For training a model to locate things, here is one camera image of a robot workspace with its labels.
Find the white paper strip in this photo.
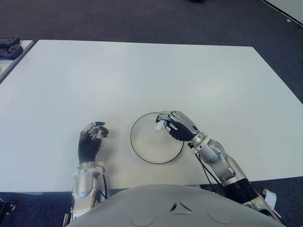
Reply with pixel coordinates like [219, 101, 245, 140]
[262, 188, 278, 210]

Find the black game controller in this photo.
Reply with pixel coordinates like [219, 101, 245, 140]
[0, 35, 21, 46]
[0, 44, 24, 60]

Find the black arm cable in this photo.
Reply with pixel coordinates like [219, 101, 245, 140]
[195, 153, 221, 188]
[98, 166, 108, 199]

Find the grey robot torso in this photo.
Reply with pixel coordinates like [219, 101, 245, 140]
[66, 184, 285, 227]

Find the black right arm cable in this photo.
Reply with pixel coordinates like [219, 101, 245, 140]
[195, 153, 221, 188]

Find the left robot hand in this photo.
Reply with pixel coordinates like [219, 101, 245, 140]
[78, 122, 110, 164]

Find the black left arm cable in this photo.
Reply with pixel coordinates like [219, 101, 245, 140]
[98, 166, 108, 199]

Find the black metal base part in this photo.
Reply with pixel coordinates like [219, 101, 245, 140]
[0, 198, 16, 216]

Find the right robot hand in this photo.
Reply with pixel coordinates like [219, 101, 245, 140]
[155, 110, 202, 143]

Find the white plate black rim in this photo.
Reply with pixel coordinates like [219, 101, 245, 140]
[130, 113, 184, 165]

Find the white side table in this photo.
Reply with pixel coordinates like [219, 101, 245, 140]
[0, 40, 35, 84]

